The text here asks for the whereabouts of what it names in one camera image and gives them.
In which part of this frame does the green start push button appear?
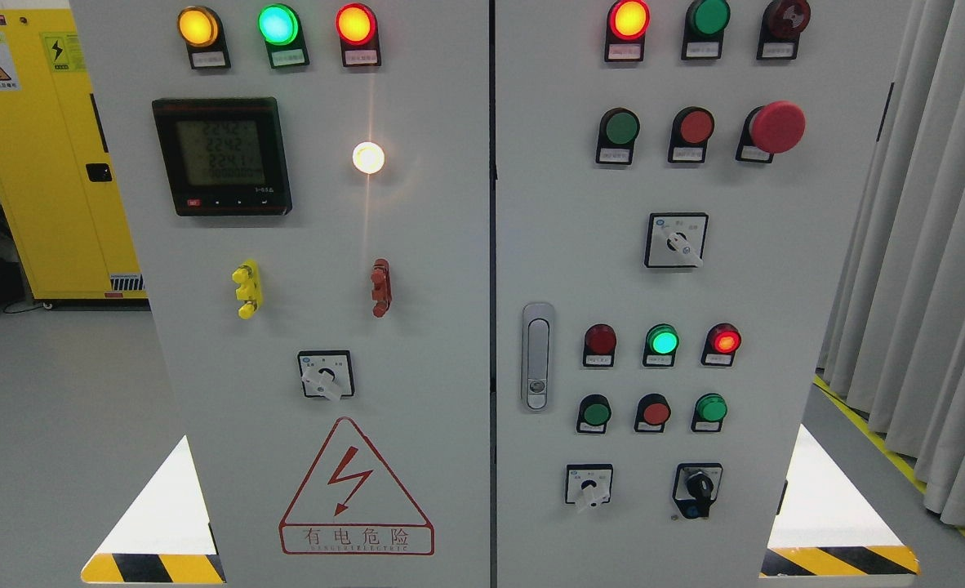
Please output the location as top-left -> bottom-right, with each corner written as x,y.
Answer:
576,394 -> 611,434

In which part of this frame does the red stop push button lower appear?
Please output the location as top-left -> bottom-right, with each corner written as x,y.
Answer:
634,392 -> 670,433

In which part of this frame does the green push button upper row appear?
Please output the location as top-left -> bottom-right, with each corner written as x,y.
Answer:
594,107 -> 640,165

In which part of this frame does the green push button lower right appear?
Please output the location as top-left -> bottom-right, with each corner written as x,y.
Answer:
691,392 -> 728,433

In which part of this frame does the red push button upper row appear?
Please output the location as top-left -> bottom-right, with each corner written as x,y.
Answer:
668,105 -> 714,164

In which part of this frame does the red emergency stop mushroom button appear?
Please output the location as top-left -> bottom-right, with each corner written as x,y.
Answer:
734,100 -> 807,164

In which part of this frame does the red test terminal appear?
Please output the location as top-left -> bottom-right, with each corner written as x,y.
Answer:
370,258 -> 393,318

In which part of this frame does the red indicator light middle left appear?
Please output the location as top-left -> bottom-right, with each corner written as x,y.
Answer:
582,323 -> 617,368

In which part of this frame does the red indicator light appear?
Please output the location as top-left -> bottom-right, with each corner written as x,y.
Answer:
603,0 -> 651,63
582,323 -> 617,368
701,323 -> 741,368
336,2 -> 382,68

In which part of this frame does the white glowing indicator light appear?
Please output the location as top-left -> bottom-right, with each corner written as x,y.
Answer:
352,141 -> 386,175

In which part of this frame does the green indicator light middle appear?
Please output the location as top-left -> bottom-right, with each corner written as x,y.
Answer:
642,323 -> 680,368

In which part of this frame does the green indicator light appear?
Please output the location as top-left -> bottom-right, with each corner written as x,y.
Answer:
257,3 -> 310,69
642,323 -> 680,368
681,0 -> 732,60

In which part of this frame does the grey left cabinet door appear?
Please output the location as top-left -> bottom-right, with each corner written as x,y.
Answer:
71,1 -> 491,587

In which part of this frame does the grey cabinet door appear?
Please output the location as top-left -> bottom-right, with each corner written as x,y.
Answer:
492,1 -> 916,587
71,1 -> 491,587

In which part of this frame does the grey right cabinet door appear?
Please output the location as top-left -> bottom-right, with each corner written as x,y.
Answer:
492,1 -> 916,587

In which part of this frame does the yellow test terminal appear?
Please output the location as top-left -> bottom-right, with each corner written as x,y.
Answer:
231,258 -> 262,320

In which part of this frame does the red indicator light middle right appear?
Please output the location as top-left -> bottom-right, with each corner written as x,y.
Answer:
701,323 -> 741,368

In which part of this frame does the red electric hazard warning sticker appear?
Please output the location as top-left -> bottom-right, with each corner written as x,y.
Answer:
278,416 -> 435,557

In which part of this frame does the black digital power meter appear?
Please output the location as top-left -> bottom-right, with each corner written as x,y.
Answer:
153,97 -> 292,216

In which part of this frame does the red indicator light top left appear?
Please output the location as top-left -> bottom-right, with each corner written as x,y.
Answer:
336,2 -> 382,68

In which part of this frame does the red indicator light top right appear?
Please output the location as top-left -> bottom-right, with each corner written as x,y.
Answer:
603,0 -> 651,63

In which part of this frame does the green indicator light top left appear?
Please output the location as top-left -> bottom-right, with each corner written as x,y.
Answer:
257,3 -> 310,69

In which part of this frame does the green indicator light top right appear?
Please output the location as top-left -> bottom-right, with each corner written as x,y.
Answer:
681,0 -> 732,60

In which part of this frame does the yellow indicator light top left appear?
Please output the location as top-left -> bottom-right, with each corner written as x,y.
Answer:
177,5 -> 231,70

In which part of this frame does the left striped cabinet base foot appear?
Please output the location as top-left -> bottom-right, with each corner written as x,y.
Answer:
80,438 -> 225,585

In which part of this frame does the striped cabinet base foot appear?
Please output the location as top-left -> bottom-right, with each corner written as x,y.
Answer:
756,427 -> 920,587
80,438 -> 225,585

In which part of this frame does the dark red buzzer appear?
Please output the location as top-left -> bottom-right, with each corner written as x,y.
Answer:
756,0 -> 812,60

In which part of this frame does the right striped cabinet base foot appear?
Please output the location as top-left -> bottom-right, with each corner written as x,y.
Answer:
756,427 -> 920,587

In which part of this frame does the grey pleated curtain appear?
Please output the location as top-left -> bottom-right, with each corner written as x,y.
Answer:
820,1 -> 965,528

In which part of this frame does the yellow safety storage cabinet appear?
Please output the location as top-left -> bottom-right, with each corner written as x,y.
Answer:
0,8 -> 147,302

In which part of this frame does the silver cabinet door handle lock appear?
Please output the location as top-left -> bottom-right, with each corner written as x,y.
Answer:
520,302 -> 556,411

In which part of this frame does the left door rotary selector switch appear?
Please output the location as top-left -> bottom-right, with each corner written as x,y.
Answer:
296,350 -> 355,401

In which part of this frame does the upper right rotary selector switch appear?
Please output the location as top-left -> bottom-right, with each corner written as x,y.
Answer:
643,212 -> 708,269

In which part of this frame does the lower white rotary selector switch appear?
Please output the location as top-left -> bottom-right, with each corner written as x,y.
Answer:
564,464 -> 614,513

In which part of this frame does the black key selector switch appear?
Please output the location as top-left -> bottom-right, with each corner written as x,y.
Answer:
672,462 -> 723,519

